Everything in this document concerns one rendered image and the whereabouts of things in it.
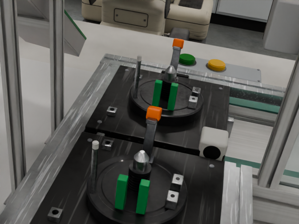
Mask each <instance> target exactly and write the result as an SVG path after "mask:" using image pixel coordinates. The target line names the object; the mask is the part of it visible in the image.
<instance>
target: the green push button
mask: <svg viewBox="0 0 299 224"><path fill-rule="evenodd" d="M179 62H180V63H181V64H185V65H192V64H194V63H195V57H194V56H193V55H191V54H186V53H183V54H180V57H179Z"/></svg>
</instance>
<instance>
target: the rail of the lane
mask: <svg viewBox="0 0 299 224"><path fill-rule="evenodd" d="M101 62H105V63H109V66H110V67H111V66H112V64H116V65H123V66H127V67H133V68H136V63H137V59H133V58H128V57H123V56H117V55H112V54H108V53H106V54H105V55H104V56H103V58H102V59H101V61H100V63H101ZM169 66H170V65H165V64H159V63H154V62H149V61H144V60H141V68H140V69H143V70H148V71H153V72H159V73H164V74H165V70H166V69H167V68H168V67H169ZM176 75H177V76H180V77H185V78H189V79H194V80H200V81H205V82H210V83H215V84H221V85H225V86H230V97H234V98H239V99H244V100H250V101H255V102H260V103H264V104H271V105H275V106H281V103H282V100H283V97H284V94H285V91H286V88H284V87H279V86H274V85H269V84H263V83H258V82H253V81H248V80H242V79H237V78H233V77H227V76H222V75H216V74H212V73H207V72H201V71H195V70H191V69H186V68H180V67H178V68H177V73H176Z"/></svg>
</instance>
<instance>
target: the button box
mask: <svg viewBox="0 0 299 224"><path fill-rule="evenodd" d="M208 61H209V60H206V59H201V58H196V57H195V63H194V64H192V65H185V64H181V63H180V62H178V67H180V68H186V69H191V70H195V71H201V72H207V73H212V74H216V75H222V76H227V77H233V78H237V79H242V80H248V81H253V82H258V83H262V82H261V70H260V69H255V68H249V67H244V66H239V65H234V64H227V63H225V64H226V65H225V69H224V70H222V71H216V70H213V69H210V68H209V67H208Z"/></svg>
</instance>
